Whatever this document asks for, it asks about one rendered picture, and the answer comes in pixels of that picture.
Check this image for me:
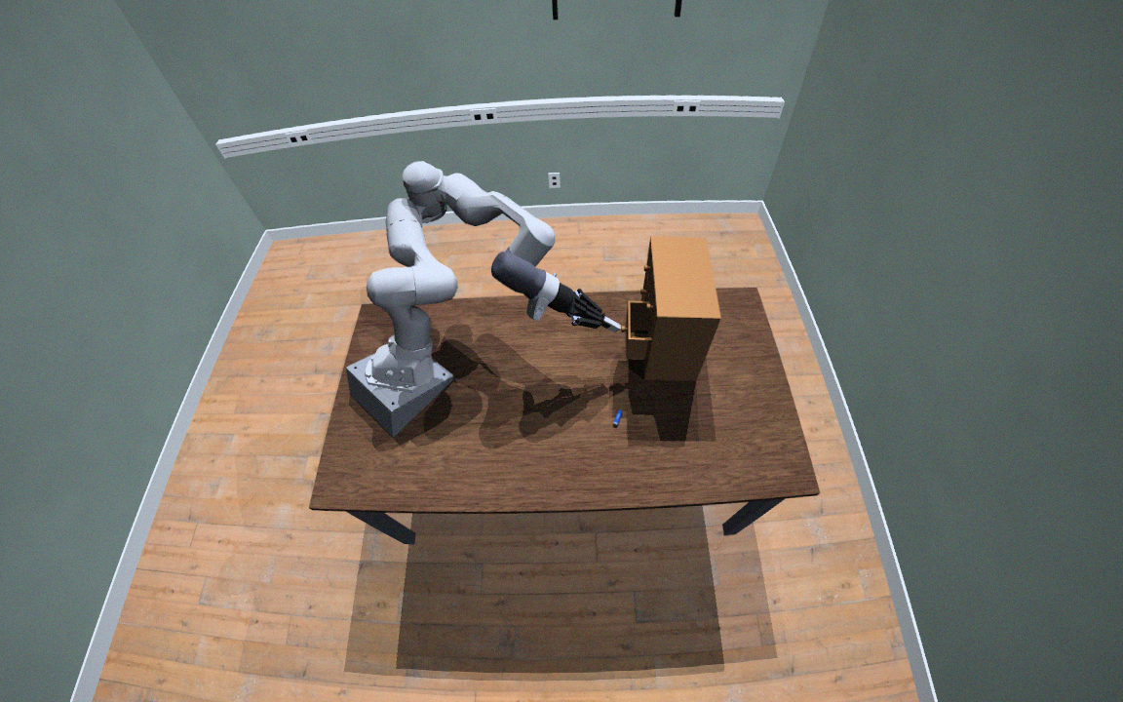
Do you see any wooden chest of drawers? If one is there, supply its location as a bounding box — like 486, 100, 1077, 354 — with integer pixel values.
643, 236, 721, 381

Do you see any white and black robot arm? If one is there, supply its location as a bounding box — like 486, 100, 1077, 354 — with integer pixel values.
366, 162, 560, 393

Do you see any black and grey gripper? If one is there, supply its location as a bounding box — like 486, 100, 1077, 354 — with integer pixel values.
548, 283, 621, 332

